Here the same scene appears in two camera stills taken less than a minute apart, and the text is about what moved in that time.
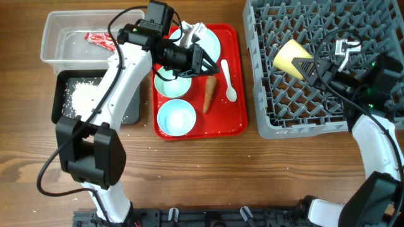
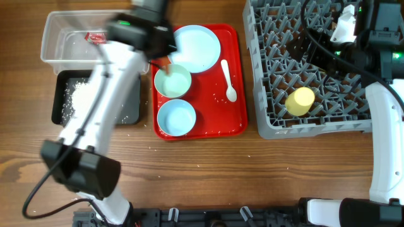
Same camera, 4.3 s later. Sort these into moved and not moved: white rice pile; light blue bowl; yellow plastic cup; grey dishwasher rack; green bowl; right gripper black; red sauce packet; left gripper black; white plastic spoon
Moved: yellow plastic cup; left gripper black; right gripper black
Not moved: white plastic spoon; white rice pile; green bowl; light blue bowl; red sauce packet; grey dishwasher rack
